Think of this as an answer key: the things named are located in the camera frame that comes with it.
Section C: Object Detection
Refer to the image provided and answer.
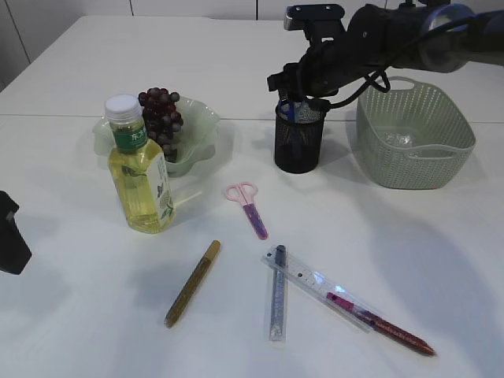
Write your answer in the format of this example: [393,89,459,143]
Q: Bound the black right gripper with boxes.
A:
[267,43,347,98]

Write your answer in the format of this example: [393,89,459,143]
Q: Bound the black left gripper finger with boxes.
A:
[0,191,32,275]

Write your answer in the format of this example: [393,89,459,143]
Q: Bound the blue scissors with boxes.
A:
[277,99,295,122]

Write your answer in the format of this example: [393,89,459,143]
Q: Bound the clear plastic sheet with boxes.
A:
[383,132,415,148]

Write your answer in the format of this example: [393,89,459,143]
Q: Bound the yellow tea bottle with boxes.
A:
[105,94,175,234]

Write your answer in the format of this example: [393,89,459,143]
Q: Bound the pink scissors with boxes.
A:
[224,182,269,240]

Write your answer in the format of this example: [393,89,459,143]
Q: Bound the gold glitter pen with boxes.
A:
[165,240,221,328]

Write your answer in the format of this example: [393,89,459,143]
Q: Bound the purple plastic grape bunch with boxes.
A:
[138,87,184,162]

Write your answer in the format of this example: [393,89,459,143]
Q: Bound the clear plastic ruler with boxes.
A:
[261,248,372,332]

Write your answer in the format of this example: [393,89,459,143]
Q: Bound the blue glitter pen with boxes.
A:
[269,245,287,343]

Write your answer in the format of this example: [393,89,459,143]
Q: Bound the red glitter pen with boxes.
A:
[326,292,436,357]

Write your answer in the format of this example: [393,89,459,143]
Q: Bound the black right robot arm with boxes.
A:
[267,1,503,111]

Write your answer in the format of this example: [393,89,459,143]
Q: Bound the black mesh pen holder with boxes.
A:
[273,102,326,174]

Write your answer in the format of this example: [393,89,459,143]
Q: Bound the green woven plastic basket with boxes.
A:
[356,76,476,190]

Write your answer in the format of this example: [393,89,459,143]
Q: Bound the green wavy glass plate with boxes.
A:
[92,96,221,178]

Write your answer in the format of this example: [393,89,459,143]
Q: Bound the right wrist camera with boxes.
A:
[283,4,345,31]

